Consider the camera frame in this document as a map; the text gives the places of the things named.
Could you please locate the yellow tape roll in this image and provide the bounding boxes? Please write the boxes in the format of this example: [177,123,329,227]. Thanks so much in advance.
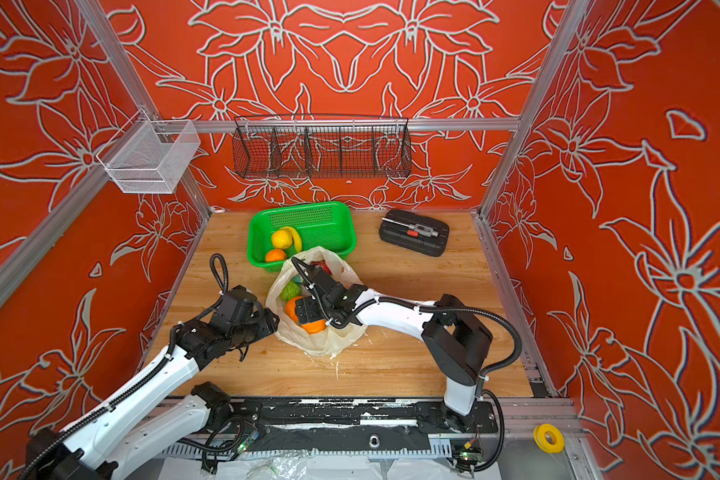
[533,423,565,454]

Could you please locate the translucent printed plastic bag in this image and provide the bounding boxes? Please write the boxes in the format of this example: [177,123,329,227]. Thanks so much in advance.
[265,245,373,359]

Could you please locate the crumpled clear plastic scrap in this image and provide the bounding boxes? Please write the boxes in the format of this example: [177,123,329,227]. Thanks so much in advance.
[248,455,312,480]

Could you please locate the clear plastic wall bin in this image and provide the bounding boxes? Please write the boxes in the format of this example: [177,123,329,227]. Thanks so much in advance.
[96,110,200,194]

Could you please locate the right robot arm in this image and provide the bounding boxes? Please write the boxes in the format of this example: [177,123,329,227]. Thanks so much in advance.
[292,259,522,432]

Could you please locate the black tool case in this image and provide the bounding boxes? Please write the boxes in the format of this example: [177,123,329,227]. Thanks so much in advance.
[379,209,450,257]

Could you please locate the black wire wall basket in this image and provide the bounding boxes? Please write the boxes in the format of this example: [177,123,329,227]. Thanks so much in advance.
[232,115,413,179]

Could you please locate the orange toy fruit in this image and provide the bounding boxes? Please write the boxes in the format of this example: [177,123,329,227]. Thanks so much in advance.
[265,248,288,263]

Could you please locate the green toy fruit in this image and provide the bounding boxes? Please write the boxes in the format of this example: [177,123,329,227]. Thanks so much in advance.
[279,281,302,302]

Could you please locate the orange toy bell pepper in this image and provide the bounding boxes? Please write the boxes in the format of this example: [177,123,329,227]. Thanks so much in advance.
[284,296,302,324]

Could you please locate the pink toy dragon fruit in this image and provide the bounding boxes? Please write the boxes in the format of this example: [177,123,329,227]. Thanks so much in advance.
[310,260,332,275]

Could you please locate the yellow toy lemon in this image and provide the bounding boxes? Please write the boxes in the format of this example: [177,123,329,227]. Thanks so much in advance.
[271,228,294,251]

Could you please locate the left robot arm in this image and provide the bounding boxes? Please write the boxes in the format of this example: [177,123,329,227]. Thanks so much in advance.
[19,254,279,479]

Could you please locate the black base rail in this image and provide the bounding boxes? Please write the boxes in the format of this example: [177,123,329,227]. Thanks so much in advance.
[232,397,499,456]

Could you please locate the orange toy tangerine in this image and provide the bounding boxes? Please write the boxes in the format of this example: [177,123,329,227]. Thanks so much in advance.
[301,320,326,335]

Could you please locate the yellow toy banana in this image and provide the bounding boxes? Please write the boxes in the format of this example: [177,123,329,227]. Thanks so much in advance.
[283,226,303,253]

